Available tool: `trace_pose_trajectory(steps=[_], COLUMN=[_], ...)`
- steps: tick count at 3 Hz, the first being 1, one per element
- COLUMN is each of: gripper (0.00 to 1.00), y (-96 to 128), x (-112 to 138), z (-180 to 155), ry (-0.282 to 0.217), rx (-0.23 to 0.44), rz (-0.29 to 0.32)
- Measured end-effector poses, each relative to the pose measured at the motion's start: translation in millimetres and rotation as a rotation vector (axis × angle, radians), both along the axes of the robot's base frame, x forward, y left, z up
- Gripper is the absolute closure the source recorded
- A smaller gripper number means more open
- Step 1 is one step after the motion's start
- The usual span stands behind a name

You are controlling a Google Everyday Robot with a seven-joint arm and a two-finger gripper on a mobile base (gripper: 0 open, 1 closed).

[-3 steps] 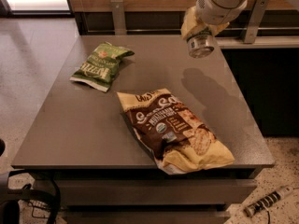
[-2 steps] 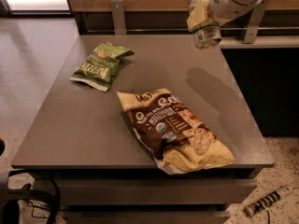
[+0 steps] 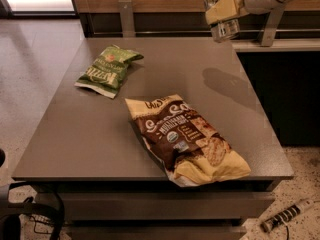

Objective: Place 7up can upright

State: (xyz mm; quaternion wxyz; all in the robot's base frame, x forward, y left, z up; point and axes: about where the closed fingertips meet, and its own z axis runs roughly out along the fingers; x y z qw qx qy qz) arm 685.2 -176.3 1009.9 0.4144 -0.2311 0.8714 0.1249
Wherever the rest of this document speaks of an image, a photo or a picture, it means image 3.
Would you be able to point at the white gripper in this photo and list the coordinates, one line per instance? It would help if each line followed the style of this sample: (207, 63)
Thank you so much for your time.
(227, 9)

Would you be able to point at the green 7up soda can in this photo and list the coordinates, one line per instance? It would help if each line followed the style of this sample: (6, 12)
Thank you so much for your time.
(226, 30)

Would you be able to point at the green chip bag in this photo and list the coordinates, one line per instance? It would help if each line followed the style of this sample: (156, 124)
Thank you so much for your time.
(108, 71)

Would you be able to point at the brown yellow tortilla chip bag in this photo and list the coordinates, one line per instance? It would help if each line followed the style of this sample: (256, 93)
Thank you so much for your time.
(192, 151)

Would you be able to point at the grey table with drawers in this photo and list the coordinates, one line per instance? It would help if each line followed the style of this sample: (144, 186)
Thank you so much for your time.
(87, 151)

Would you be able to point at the white power strip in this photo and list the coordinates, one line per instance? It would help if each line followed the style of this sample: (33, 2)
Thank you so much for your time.
(287, 215)

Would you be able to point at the black chair base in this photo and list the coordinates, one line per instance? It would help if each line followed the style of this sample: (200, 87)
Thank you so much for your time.
(10, 225)

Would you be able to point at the right metal bracket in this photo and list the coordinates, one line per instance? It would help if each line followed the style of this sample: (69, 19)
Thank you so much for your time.
(267, 35)

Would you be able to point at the metal bracket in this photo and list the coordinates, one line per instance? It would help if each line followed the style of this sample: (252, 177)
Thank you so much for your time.
(267, 35)
(127, 18)

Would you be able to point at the left metal bracket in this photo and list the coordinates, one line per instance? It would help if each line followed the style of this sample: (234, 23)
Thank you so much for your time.
(127, 18)

